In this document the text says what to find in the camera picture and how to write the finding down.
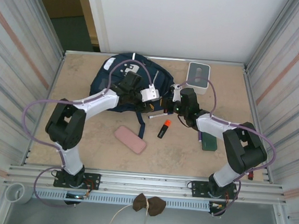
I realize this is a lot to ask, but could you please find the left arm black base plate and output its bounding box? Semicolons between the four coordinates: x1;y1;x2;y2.
53;170;102;192

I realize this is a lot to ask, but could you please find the slotted grey cable duct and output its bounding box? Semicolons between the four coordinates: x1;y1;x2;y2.
33;187;212;214

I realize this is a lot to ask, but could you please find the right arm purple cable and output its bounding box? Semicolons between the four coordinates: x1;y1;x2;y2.
165;75;283;222

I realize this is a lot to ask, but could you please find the navy blue backpack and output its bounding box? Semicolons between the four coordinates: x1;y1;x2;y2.
86;49;177;142

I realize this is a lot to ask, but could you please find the grey white tissue box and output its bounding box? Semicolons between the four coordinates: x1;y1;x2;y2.
184;61;212;97

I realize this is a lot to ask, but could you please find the white marker pen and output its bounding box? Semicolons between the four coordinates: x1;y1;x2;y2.
149;111;169;121

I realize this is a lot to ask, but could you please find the slim aluminium table edge bar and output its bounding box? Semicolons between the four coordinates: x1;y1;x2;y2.
64;48;247;71

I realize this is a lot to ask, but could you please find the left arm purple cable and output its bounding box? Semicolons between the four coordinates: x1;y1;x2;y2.
14;50;157;215

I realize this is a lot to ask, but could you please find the dark green notebook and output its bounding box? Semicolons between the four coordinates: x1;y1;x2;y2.
200;131;219;152

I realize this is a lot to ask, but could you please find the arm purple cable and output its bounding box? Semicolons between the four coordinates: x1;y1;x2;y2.
14;50;157;215
165;75;283;222

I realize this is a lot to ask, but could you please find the pink pencil case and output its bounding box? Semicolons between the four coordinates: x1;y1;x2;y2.
112;124;149;156

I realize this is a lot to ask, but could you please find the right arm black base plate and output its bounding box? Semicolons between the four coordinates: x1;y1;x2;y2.
190;180;238;201

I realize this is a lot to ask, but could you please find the white door frame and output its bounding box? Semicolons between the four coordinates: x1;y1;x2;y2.
77;0;115;53

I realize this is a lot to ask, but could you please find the white plastic cup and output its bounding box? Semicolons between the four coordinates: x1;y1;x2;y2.
4;182;33;206

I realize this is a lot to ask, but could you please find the small black controller board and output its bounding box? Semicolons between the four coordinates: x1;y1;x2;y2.
64;192;90;207
208;200;228;218

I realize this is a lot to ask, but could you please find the black orange highlighter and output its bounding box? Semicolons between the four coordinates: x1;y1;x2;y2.
157;119;172;140

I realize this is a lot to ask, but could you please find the brown cloth bundle with string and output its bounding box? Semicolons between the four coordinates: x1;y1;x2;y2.
107;190;168;224

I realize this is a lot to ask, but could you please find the grooved aluminium mounting rail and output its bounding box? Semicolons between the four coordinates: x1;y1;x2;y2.
4;160;289;210

